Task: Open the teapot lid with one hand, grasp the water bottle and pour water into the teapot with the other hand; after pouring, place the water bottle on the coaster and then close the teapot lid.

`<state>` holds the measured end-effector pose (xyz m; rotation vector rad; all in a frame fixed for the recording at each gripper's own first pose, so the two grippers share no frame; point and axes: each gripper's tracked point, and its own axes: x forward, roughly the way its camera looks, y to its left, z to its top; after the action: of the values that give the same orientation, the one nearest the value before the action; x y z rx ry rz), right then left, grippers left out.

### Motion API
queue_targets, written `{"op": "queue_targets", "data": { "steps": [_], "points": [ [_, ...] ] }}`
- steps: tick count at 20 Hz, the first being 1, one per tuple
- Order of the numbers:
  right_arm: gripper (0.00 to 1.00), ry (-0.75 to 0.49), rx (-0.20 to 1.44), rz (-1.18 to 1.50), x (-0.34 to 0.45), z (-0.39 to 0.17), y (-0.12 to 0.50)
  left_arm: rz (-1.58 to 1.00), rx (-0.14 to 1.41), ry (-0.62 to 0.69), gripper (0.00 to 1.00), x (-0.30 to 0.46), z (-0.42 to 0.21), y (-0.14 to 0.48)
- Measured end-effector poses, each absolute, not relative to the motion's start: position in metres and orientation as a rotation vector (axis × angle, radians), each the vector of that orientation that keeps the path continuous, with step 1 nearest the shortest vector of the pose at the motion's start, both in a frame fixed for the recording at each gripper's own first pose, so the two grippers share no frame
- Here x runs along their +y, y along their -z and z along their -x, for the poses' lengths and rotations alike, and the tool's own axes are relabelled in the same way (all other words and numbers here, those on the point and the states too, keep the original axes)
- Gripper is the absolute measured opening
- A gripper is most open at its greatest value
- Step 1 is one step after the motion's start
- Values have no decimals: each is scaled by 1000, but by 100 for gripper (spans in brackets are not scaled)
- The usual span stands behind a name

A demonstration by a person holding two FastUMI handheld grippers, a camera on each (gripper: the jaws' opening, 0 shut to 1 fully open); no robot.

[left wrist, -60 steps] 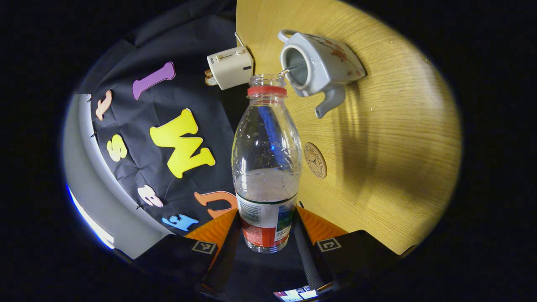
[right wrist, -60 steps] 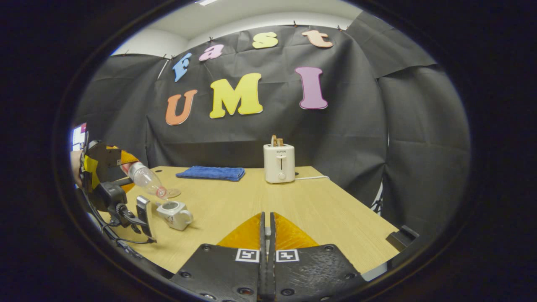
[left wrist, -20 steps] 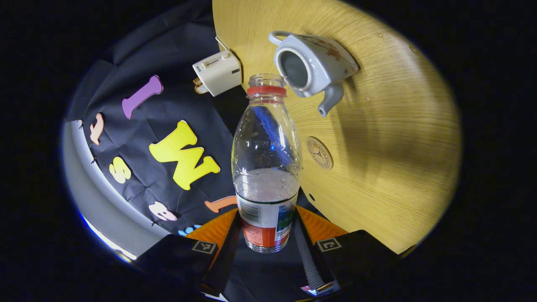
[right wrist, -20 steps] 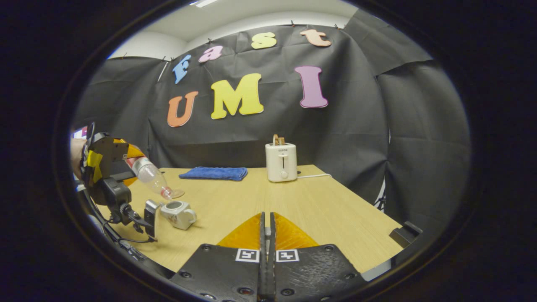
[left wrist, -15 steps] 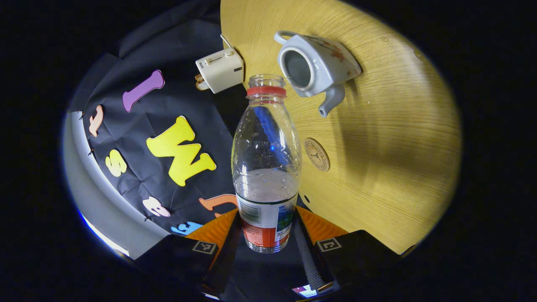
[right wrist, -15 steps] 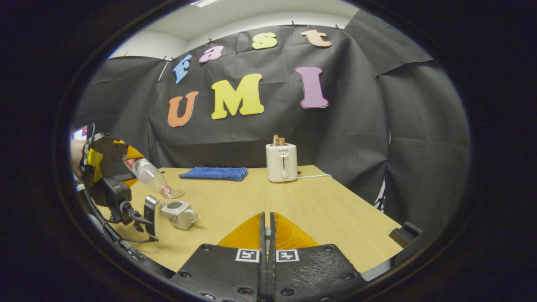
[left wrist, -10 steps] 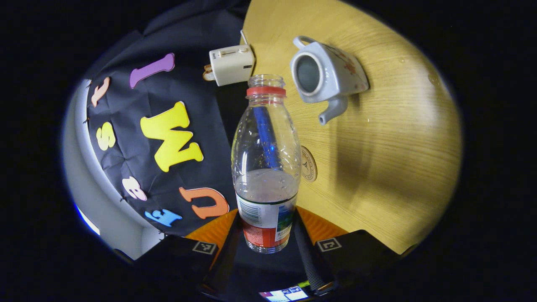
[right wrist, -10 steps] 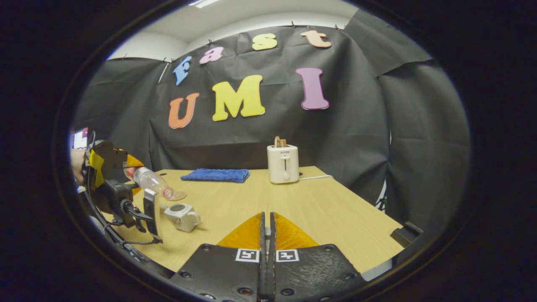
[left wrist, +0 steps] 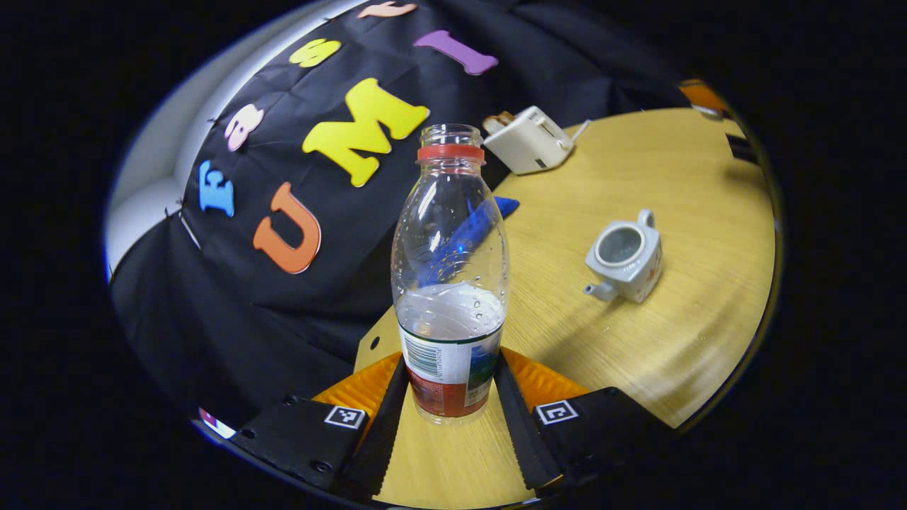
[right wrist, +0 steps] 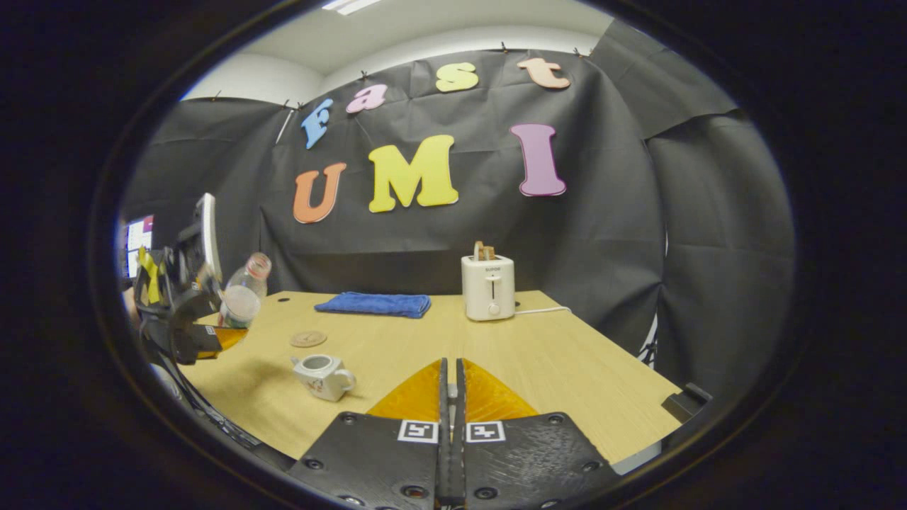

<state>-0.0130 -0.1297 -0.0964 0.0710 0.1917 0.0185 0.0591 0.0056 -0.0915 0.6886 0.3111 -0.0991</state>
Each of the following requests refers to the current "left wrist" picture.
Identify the black backdrop cloth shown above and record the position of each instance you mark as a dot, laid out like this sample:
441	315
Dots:
212	319

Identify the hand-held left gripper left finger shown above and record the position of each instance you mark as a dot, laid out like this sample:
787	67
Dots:
382	432

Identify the toasted bread slice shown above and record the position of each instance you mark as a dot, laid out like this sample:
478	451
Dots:
492	125
506	116

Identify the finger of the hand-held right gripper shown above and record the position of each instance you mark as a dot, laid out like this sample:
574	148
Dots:
701	98
740	147

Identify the clear plastic water bottle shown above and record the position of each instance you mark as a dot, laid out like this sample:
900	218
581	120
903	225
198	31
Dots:
450	333

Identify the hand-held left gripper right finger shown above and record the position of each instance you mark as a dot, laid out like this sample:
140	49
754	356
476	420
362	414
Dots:
521	432

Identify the white floral teacup with spout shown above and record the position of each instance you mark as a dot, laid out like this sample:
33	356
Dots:
631	265

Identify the blue folded towel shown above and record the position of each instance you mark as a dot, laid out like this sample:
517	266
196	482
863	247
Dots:
506	205

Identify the white toaster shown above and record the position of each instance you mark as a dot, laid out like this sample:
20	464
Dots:
528	142

